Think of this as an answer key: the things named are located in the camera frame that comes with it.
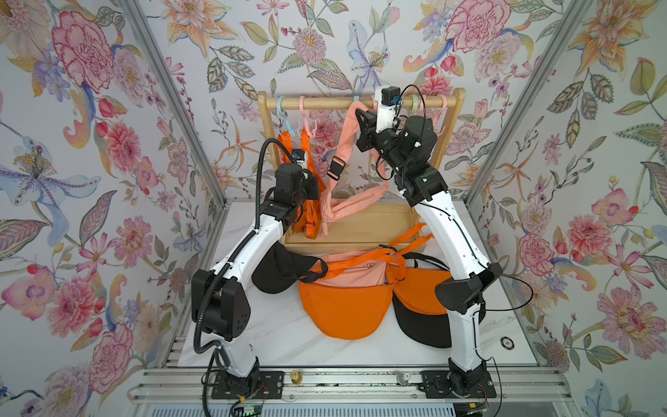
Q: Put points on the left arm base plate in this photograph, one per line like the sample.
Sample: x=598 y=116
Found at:
x=264 y=385

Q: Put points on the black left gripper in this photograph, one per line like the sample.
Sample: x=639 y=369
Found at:
x=308 y=181

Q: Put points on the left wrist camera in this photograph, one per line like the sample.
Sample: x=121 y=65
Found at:
x=299 y=156

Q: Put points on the black waist bag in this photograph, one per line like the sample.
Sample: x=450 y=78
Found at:
x=433 y=331
x=280 y=268

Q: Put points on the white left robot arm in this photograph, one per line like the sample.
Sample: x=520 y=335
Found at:
x=220 y=306

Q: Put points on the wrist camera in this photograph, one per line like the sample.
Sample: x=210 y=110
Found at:
x=299 y=156
x=388 y=100

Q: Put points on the pink plastic hook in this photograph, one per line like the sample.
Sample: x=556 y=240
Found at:
x=311 y=131
x=439 y=116

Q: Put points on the pink plastic hook right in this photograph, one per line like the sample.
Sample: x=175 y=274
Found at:
x=439 y=116

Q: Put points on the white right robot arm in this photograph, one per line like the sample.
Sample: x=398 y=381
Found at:
x=407 y=152

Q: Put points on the orange waist bag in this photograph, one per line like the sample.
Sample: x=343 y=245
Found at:
x=353 y=313
x=416 y=290

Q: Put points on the blue plastic hook far left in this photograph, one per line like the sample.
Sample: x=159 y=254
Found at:
x=294 y=133

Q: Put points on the aluminium corner post left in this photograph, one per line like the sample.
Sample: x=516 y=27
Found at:
x=176 y=207

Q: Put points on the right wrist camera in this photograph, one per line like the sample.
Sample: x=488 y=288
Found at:
x=388 y=100

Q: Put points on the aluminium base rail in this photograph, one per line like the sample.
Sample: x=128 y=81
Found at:
x=354 y=392

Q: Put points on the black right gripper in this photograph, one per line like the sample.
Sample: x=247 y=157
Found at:
x=375 y=139

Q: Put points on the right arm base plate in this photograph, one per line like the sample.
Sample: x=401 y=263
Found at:
x=443 y=384

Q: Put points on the aluminium corner post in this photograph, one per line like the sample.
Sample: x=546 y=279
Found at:
x=570 y=21
x=176 y=207

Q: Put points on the green plastic hook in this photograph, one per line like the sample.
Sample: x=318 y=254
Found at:
x=416 y=106

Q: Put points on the aluminium corner post right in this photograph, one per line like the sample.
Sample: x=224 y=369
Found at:
x=570 y=21

